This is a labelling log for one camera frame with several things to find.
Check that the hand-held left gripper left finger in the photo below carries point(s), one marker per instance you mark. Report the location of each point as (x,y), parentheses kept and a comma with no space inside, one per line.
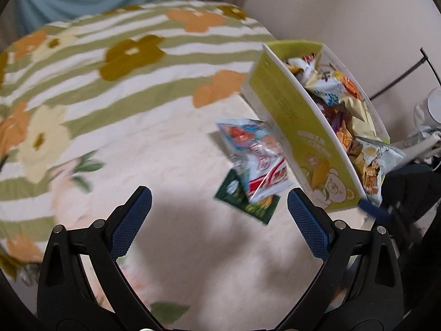
(129,224)

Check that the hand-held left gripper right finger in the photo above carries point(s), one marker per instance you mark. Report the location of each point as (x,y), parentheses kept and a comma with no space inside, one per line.
(308,224)

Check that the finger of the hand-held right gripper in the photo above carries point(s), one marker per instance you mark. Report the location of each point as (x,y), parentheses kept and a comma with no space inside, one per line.
(375,210)

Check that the pale blue snack packet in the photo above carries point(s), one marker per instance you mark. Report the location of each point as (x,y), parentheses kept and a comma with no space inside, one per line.
(375,165)

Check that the white red blue snack packet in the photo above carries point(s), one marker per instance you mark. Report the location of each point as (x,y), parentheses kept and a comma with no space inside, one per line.
(255,151)

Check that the green cardboard box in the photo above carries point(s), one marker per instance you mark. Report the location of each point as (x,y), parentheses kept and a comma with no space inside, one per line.
(293,110)

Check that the pile of assorted snacks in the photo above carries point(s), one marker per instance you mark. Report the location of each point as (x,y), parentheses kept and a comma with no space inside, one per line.
(344,93)

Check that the dark cloth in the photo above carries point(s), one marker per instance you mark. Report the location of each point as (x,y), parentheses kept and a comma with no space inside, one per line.
(420,186)

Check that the dark green snack packet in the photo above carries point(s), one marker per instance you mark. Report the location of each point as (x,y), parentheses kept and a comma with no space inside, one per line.
(234,193)

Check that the cream floral blanket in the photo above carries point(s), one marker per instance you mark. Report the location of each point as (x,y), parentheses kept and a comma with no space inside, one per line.
(193,165)

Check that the white round object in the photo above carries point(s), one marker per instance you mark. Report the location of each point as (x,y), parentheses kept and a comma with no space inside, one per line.
(434,105)

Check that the green striped floral blanket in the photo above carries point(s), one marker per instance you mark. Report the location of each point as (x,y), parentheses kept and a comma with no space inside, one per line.
(103,86)

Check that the black metal stand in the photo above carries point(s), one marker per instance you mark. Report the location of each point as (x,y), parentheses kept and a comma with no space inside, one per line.
(406,72)

